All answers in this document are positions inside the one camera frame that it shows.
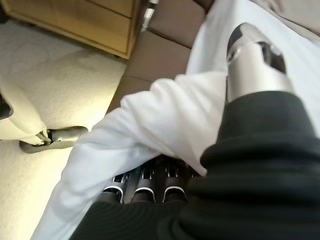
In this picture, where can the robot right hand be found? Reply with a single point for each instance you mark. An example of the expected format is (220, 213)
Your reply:
(250, 200)

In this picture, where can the white duvet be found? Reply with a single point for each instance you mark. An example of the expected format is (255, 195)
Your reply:
(162, 112)

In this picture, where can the robot right leg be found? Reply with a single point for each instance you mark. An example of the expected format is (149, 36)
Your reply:
(65, 135)

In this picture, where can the wooden nightstand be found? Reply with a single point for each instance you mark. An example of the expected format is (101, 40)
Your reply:
(82, 22)

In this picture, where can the brown upholstered bed frame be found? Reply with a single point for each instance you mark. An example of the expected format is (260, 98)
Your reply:
(160, 57)

